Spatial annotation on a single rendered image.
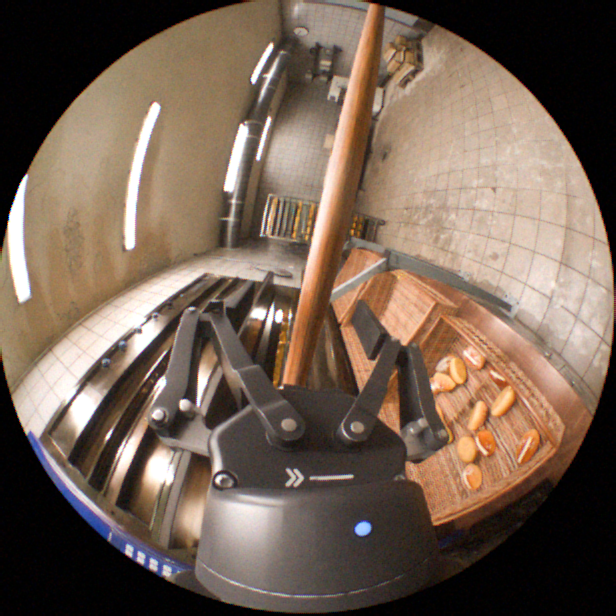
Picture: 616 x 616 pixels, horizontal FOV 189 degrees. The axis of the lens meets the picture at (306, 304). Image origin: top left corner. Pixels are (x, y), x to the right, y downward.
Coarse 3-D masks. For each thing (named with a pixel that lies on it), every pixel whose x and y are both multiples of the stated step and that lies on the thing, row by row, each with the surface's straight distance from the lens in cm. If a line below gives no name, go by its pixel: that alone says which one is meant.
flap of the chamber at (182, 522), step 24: (264, 288) 129; (264, 312) 132; (240, 336) 80; (216, 384) 61; (216, 408) 61; (192, 456) 52; (192, 480) 54; (168, 504) 51; (192, 504) 57; (168, 528) 51; (192, 528) 60
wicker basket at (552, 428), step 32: (448, 320) 64; (448, 352) 81; (480, 352) 56; (480, 384) 72; (512, 384) 52; (384, 416) 82; (448, 416) 81; (512, 416) 68; (544, 416) 55; (448, 448) 83; (512, 448) 70; (544, 448) 63; (416, 480) 75; (448, 480) 80; (512, 480) 57; (448, 512) 71
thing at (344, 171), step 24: (360, 48) 32; (360, 72) 26; (360, 96) 22; (360, 120) 20; (336, 144) 19; (360, 144) 19; (336, 168) 18; (360, 168) 19; (336, 192) 17; (336, 216) 16; (312, 240) 18; (336, 240) 17; (312, 264) 17; (336, 264) 17; (312, 288) 17; (312, 312) 18; (312, 336) 19; (288, 360) 22; (312, 360) 23
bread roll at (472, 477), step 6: (468, 468) 74; (474, 468) 74; (468, 474) 73; (474, 474) 73; (480, 474) 74; (468, 480) 73; (474, 480) 73; (480, 480) 74; (468, 486) 74; (474, 486) 74
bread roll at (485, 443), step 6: (480, 432) 70; (486, 432) 69; (480, 438) 68; (486, 438) 68; (492, 438) 69; (480, 444) 68; (486, 444) 67; (492, 444) 68; (480, 450) 68; (486, 450) 68; (492, 450) 69; (486, 456) 69
